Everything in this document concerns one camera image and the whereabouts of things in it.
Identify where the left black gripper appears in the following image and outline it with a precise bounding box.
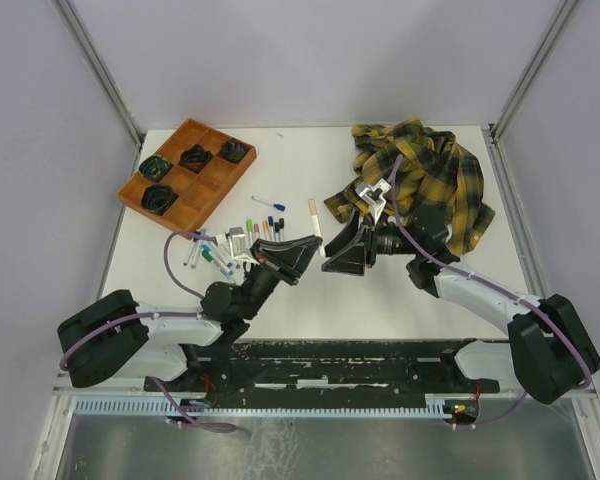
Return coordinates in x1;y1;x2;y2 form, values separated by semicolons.
240;235;323;320

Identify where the yellow plaid shirt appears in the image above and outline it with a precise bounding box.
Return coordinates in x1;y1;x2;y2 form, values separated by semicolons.
324;118;495;255

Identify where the green black cable coil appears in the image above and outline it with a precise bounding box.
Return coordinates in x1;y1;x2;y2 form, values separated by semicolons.
138;154;175;182

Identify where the light blue cap marker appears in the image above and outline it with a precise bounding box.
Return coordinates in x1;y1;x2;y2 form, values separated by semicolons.
203;243;233;275

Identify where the dark green cap marker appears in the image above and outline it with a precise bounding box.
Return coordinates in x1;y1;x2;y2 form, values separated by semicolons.
202;250;233;282

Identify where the black cable coil front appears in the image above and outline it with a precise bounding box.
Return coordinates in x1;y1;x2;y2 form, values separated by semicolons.
140;183;179;215

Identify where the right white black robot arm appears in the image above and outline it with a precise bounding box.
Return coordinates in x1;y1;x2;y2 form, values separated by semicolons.
322;207;600;405

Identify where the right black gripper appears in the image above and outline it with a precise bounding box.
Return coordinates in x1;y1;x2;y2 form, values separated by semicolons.
319;208;421;276

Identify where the white cable duct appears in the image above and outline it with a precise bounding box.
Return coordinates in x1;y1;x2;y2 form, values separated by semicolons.
73;395;452;420

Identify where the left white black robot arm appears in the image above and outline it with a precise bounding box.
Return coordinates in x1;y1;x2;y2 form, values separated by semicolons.
57;227;322;390

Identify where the dark green cable coil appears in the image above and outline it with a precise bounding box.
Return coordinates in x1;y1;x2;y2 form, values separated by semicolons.
216;138;248;164

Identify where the orange compartment tray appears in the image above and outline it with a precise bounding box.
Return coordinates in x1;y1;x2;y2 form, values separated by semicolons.
118;119;257;231

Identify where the pink cap white marker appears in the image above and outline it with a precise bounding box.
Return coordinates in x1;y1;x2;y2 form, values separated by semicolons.
308;198;323;241

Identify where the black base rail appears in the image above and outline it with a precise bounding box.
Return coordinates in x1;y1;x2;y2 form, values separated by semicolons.
165;340;500;408

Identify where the black cable coil centre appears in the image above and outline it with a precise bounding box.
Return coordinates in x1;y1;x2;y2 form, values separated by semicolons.
179;143;214;174

